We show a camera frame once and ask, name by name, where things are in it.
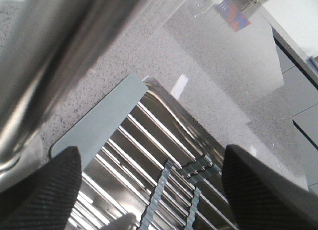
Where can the grey side counter cabinet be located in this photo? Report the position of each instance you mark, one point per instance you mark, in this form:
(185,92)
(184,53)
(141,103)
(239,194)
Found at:
(301,84)

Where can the stainless steel sink basin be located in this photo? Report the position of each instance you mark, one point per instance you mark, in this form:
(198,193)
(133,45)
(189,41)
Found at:
(174,130)

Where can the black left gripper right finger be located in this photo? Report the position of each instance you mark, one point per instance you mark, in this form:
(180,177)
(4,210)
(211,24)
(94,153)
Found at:
(262,199)

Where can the grey sink drying rack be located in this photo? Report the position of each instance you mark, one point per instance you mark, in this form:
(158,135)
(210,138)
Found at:
(129,153)

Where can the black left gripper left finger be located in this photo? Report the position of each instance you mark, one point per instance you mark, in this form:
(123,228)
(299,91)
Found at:
(44,200)

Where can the stainless steel faucet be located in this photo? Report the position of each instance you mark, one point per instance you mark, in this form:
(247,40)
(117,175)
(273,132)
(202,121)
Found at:
(52,45)

